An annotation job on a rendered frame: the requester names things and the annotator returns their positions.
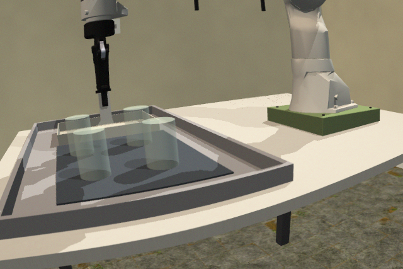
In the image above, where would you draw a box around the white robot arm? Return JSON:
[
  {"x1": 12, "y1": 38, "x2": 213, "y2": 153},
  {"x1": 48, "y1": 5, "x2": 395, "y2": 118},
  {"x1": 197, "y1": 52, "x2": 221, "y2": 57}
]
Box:
[{"x1": 81, "y1": 0, "x2": 358, "y2": 113}]

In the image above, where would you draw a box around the clear glass cylinder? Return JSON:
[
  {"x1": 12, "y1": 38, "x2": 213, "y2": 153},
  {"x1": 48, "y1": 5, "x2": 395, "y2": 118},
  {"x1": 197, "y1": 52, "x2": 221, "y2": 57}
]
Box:
[
  {"x1": 65, "y1": 115, "x2": 91, "y2": 156},
  {"x1": 123, "y1": 106, "x2": 150, "y2": 146},
  {"x1": 142, "y1": 117, "x2": 179, "y2": 170},
  {"x1": 73, "y1": 127, "x2": 111, "y2": 181}
]

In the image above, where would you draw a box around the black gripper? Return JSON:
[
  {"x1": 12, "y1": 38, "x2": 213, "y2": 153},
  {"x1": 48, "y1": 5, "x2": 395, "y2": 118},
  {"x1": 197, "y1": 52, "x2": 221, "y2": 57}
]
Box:
[{"x1": 84, "y1": 20, "x2": 115, "y2": 121}]

